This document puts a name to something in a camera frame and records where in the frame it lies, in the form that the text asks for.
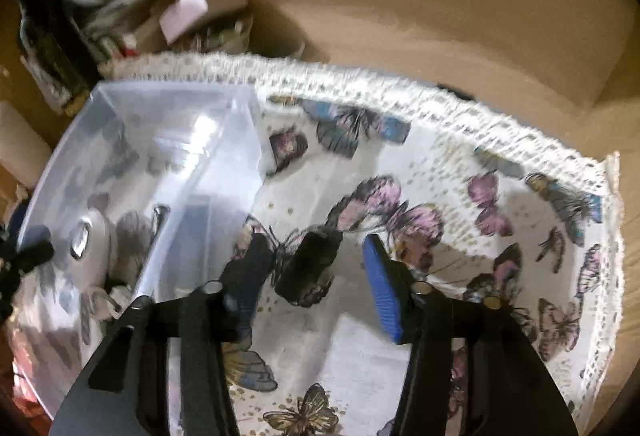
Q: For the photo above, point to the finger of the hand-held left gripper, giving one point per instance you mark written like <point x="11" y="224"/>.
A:
<point x="32" y="252"/>

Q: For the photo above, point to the small black device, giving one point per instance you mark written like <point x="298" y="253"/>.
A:
<point x="307" y="266"/>

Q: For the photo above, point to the small white box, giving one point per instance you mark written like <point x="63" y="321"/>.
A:
<point x="182" y="13"/>

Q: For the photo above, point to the metal nail clipper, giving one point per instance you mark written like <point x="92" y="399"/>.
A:
<point x="152" y="251"/>

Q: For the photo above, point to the white electric shaver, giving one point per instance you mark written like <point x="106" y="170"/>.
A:
<point x="97" y="236"/>

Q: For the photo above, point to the butterfly print lace cloth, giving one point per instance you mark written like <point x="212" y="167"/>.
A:
<point x="475" y="226"/>

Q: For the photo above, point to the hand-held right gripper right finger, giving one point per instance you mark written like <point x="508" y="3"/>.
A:
<point x="382" y="296"/>

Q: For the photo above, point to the white charger plug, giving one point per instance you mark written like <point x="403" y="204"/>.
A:
<point x="107" y="305"/>

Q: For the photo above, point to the stack of books and papers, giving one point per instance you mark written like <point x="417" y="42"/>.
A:
<point x="130" y="10"/>

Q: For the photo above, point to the dark wine bottle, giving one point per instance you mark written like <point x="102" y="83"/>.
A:
<point x="55" y="45"/>

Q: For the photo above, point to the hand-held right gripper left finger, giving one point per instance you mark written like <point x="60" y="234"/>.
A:
<point x="245" y="276"/>

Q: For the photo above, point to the white rounded object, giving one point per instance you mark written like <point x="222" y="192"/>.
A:
<point x="20" y="140"/>

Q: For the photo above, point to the clear plastic container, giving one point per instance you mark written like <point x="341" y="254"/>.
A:
<point x="175" y="140"/>

